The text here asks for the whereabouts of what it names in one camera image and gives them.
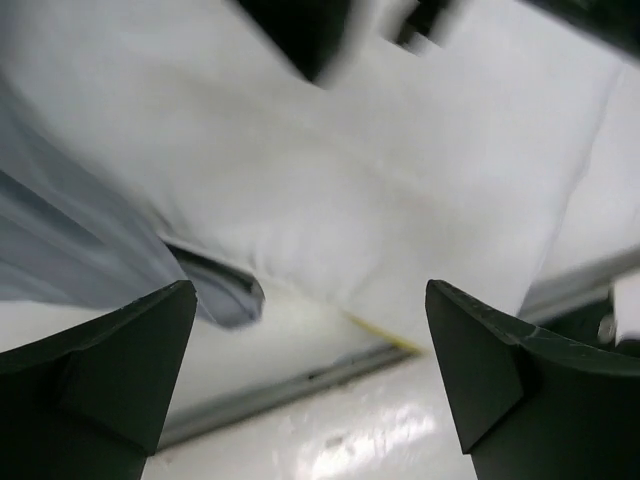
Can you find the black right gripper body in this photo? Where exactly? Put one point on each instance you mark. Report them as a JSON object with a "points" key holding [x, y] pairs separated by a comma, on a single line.
{"points": [[317, 38]]}

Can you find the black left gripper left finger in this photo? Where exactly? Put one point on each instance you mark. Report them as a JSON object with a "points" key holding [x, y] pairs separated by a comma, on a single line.
{"points": [[90, 402]]}

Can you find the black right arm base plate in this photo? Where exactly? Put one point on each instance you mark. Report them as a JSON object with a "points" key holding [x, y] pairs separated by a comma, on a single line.
{"points": [[593, 324]]}

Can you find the grey pillowcase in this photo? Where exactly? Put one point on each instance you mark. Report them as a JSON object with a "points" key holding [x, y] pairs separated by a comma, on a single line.
{"points": [[68, 238]]}

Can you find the aluminium rail front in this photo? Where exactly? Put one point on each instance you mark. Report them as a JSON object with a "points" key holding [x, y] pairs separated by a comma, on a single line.
{"points": [[554, 304]]}

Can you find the white pillow yellow edge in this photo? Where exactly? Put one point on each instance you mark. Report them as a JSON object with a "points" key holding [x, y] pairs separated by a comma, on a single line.
{"points": [[453, 160]]}

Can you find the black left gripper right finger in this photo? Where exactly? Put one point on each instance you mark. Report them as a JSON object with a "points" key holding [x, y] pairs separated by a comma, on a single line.
{"points": [[528, 403]]}

